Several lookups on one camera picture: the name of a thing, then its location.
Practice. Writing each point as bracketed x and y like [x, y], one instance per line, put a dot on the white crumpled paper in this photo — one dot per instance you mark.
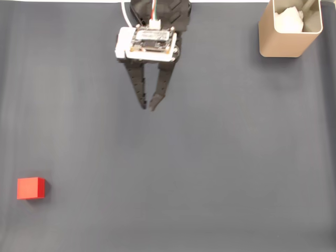
[288, 21]

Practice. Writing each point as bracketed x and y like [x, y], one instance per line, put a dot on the red cube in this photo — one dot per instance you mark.
[29, 188]

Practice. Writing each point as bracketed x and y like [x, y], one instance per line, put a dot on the dark grey-blue mat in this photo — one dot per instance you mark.
[183, 157]

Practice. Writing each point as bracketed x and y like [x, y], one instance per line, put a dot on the beige rectangular box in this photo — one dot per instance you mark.
[281, 44]

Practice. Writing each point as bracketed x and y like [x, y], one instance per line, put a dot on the white-mounted camera circuit board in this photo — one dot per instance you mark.
[149, 42]

